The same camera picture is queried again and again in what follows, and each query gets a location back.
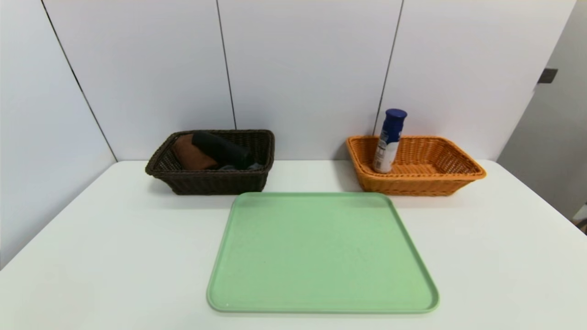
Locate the grey towel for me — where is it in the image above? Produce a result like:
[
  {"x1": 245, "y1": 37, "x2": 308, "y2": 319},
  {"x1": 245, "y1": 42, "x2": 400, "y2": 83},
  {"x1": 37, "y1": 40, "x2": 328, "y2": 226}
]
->
[{"x1": 219, "y1": 163, "x2": 264, "y2": 172}]

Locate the black soft glasses case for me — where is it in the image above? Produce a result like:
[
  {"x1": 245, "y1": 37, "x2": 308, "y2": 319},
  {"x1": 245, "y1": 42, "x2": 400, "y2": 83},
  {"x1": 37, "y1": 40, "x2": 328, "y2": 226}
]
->
[{"x1": 192, "y1": 131, "x2": 253, "y2": 169}]

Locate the blue capped white bottle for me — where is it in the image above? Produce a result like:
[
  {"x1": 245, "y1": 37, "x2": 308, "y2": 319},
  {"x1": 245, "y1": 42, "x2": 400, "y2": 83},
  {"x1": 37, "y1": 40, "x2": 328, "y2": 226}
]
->
[{"x1": 372, "y1": 108, "x2": 408, "y2": 174}]

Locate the brown towel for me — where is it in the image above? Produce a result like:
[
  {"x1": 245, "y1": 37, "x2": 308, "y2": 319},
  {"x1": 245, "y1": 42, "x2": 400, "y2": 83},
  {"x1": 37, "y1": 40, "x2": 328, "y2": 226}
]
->
[{"x1": 172, "y1": 134, "x2": 218, "y2": 171}]

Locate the dark brown wicker basket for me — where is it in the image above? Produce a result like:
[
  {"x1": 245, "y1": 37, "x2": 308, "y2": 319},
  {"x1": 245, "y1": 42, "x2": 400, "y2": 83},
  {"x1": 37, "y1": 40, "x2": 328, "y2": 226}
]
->
[{"x1": 145, "y1": 129, "x2": 276, "y2": 195}]

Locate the orange wicker basket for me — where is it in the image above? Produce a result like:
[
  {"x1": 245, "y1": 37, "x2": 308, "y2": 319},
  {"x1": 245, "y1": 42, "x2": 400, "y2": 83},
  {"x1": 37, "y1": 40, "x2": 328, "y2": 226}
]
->
[{"x1": 346, "y1": 135, "x2": 487, "y2": 197}]

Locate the green plastic tray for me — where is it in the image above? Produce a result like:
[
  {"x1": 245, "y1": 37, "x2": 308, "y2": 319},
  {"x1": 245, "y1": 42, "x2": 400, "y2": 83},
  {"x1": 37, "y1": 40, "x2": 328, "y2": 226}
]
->
[{"x1": 206, "y1": 192, "x2": 440, "y2": 314}]

